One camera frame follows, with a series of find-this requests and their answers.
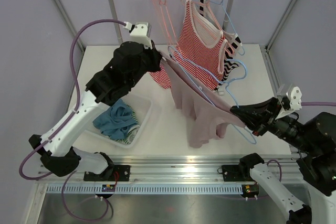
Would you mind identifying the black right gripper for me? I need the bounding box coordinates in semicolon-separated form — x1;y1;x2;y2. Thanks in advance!
231;95;317;152

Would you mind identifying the blue wire hanger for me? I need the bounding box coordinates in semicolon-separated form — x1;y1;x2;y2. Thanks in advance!
197;0;245;56
167;45;258;145

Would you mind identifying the mauve pink tank top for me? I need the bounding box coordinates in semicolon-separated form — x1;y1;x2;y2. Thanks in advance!
159;49;245;149

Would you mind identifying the pink wire hanger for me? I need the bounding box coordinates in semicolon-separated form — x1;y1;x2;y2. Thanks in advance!
159;0;178;49
151;0;169;47
180;0;232;57

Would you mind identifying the teal blue tank top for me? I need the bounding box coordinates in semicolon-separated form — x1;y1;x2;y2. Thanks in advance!
92;99;135;141

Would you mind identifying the green striped tank top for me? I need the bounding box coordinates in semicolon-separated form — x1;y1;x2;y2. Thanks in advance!
116;104;140;146

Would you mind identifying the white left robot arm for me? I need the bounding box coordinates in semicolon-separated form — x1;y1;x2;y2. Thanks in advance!
29;41;162;181

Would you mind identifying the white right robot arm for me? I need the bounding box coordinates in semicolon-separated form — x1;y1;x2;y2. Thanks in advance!
230;97;335;223

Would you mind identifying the red striped tank top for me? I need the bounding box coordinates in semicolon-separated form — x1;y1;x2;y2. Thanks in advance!
148;0;229;91

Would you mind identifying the black white striped tank top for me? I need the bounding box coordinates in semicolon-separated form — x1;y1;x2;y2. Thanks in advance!
199;0;245;81

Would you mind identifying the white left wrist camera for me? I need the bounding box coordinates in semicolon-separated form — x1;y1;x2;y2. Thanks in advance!
124;22;153;49

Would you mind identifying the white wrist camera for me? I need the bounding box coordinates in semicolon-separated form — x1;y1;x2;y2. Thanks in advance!
124;22;153;49
276;83;302;120

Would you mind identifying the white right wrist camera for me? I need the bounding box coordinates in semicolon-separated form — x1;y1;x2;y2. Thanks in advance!
276;83;302;120

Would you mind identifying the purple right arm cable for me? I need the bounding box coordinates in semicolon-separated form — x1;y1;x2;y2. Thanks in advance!
266;101;336;201

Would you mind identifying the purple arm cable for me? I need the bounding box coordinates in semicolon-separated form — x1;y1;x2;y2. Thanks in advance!
19;18;132;221
266;101;336;201

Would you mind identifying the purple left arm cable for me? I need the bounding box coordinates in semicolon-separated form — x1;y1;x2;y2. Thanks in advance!
19;18;132;221

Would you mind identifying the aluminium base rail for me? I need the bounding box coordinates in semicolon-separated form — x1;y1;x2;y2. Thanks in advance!
36;154;300;185

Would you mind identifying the white slotted cable duct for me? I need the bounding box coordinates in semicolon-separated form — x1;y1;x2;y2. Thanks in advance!
47;184;243;195

